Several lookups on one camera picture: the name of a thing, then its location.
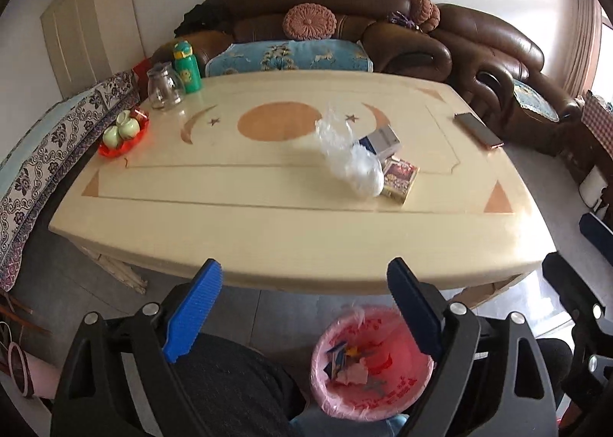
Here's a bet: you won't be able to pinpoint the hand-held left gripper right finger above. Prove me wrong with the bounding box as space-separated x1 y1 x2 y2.
387 257 559 437

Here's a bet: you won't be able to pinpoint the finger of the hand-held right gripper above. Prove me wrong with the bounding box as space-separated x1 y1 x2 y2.
579 213 613 253
542 251 613 399

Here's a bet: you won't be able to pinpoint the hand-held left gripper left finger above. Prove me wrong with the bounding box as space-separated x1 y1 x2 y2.
50 257 224 437

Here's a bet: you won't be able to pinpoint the blue white packet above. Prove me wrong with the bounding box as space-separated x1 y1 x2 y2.
326 341 349 380

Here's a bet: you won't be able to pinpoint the pink lined trash bin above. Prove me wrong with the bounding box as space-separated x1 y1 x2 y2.
310 304 436 421

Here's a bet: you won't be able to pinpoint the red patterned card box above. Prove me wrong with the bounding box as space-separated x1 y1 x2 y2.
380 155 420 205

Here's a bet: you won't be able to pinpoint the clear plastic bag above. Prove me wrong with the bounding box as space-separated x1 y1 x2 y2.
315 102 386 198

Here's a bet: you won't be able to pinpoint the white cigarette box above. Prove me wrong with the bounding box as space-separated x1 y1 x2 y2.
357 125 402 161

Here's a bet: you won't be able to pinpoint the person's dark trouser leg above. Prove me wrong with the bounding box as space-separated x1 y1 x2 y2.
184 334 307 437

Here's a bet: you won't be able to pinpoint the beige wooden coffee table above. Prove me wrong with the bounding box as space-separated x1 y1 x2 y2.
48 70 559 311

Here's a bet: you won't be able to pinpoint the red checked cloth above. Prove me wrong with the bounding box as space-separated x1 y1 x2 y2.
582 90 613 155

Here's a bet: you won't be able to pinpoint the small blue printed seat cover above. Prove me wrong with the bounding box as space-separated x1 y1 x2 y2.
512 78 561 124

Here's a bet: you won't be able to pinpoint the smartphone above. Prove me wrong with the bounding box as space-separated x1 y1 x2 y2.
453 112 505 149

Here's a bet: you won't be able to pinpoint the pink rolled mat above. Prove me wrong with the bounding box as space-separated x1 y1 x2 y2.
0 341 63 399

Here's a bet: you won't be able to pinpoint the wooden sticks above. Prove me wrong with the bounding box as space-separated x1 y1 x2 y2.
0 291 51 337

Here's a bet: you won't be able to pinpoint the window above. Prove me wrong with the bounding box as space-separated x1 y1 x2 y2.
594 20 613 98

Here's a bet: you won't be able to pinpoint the red plastic tray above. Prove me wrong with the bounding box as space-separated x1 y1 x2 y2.
98 106 151 160

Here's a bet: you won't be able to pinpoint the pink curtain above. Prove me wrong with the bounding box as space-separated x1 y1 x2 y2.
558 0 604 105

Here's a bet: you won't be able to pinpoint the brown leather armchair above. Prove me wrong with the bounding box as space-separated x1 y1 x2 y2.
428 3 585 157

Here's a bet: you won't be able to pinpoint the floral patterned blanket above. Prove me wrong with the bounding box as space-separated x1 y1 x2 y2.
0 70 139 294

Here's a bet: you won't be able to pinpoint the clear glass jar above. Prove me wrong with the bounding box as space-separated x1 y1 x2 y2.
146 62 186 110

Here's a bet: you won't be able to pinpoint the green water bottle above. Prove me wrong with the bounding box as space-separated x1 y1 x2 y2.
172 41 203 94

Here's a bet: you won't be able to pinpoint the red object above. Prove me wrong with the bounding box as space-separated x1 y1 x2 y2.
131 59 154 88

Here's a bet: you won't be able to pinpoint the small pink round cushion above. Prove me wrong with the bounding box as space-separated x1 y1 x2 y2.
422 3 441 33
406 0 434 26

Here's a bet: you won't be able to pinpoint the long blue printed seat cover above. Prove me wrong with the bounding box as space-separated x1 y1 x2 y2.
205 39 374 79

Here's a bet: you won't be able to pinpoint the purple yarn bundle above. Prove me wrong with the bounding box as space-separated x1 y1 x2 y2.
387 10 417 30

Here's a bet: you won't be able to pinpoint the black clothing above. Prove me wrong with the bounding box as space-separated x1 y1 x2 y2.
173 0 235 36

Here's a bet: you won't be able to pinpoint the cream wardrobe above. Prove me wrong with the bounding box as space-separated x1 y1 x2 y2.
41 0 147 98

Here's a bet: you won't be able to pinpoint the large pink round cushion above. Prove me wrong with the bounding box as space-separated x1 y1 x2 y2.
282 2 337 40

